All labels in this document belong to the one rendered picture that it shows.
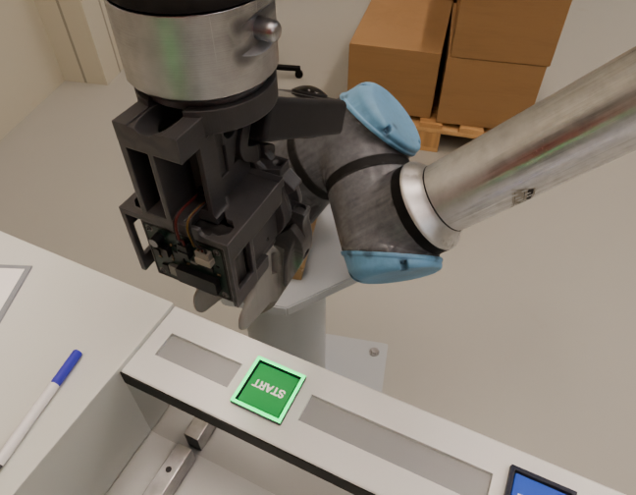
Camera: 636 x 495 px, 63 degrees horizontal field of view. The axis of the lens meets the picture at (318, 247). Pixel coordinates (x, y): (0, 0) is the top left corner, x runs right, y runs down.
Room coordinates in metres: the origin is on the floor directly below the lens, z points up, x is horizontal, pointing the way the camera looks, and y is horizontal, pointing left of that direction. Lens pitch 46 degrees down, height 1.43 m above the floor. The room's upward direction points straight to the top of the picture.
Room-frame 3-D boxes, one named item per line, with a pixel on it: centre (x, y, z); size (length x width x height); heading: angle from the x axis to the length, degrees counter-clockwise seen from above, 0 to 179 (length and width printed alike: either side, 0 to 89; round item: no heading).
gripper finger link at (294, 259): (0.25, 0.03, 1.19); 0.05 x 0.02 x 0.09; 64
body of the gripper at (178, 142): (0.24, 0.06, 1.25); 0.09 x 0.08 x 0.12; 154
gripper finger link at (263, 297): (0.23, 0.04, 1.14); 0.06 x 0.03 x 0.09; 154
